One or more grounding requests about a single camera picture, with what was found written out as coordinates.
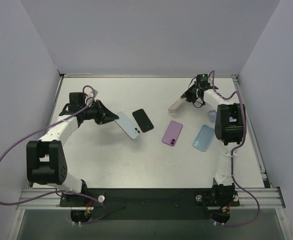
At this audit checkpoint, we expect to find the cream phone case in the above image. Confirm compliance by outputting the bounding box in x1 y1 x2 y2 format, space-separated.
168 97 186 113

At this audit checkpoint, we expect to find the silver blue phone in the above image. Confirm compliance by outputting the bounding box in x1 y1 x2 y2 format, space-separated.
115 111 141 140

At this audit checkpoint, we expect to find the lavender phone case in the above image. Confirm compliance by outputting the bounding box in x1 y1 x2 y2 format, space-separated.
208 110 217 123

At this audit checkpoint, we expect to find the black phone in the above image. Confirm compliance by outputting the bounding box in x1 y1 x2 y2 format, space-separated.
132 108 154 133

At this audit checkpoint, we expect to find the purple phone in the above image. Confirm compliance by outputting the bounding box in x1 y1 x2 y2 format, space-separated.
161 120 183 147

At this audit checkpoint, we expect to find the light blue phone case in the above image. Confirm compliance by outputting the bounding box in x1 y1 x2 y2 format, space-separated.
192 124 215 152

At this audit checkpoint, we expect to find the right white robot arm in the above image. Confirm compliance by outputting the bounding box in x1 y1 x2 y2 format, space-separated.
182 71 247 199

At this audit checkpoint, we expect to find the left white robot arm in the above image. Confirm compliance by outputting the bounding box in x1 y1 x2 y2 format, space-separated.
26 91 119 206

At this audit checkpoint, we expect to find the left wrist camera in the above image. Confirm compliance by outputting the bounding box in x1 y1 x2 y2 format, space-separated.
86 89 98 99

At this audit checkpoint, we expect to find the aluminium table edge frame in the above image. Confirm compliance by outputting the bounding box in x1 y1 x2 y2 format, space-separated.
53 72 239 80

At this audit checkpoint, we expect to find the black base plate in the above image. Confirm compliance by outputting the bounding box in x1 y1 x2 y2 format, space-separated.
59 188 240 220

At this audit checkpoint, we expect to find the aluminium front rail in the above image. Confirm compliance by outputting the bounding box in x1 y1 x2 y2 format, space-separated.
17 187 286 210

